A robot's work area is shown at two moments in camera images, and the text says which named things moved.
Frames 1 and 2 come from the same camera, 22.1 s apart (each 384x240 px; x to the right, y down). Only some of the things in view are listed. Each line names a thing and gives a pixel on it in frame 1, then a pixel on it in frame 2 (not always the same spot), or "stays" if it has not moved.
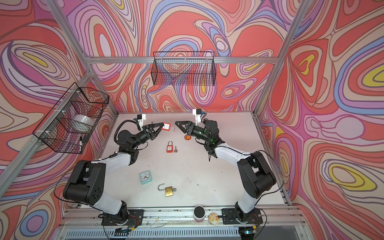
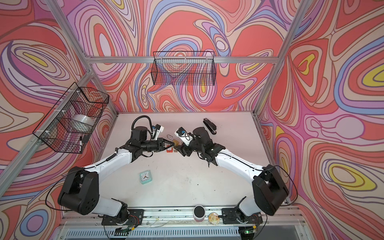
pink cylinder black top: x=199 y=213 stays
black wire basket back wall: x=183 y=68 stays
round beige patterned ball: x=213 y=218 stays
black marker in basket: x=81 y=139 stays
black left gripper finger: x=157 y=133 -> x=166 y=140
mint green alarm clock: x=145 y=177 stays
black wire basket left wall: x=75 y=120 stays
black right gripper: x=188 y=128 -> x=184 y=150
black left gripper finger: x=156 y=125 -> x=166 y=148
